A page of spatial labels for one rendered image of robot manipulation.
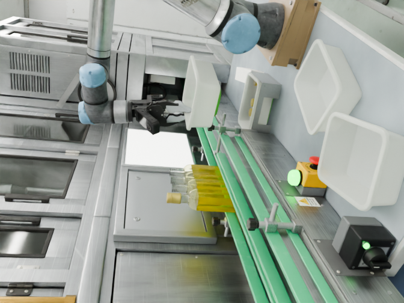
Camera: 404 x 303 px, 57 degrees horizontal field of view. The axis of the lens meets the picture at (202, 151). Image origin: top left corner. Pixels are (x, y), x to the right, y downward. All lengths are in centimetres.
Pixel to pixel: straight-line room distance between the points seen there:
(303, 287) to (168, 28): 437
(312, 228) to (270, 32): 65
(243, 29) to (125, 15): 386
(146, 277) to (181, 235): 19
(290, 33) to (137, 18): 375
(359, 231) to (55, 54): 182
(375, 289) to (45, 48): 190
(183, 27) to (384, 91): 416
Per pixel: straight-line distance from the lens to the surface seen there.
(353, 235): 83
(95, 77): 117
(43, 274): 116
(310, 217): 97
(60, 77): 226
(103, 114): 122
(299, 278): 81
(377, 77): 96
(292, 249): 88
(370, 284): 84
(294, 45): 130
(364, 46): 103
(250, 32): 112
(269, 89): 144
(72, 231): 132
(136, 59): 217
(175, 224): 131
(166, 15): 490
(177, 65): 218
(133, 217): 132
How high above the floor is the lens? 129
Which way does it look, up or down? 11 degrees down
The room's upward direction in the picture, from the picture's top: 85 degrees counter-clockwise
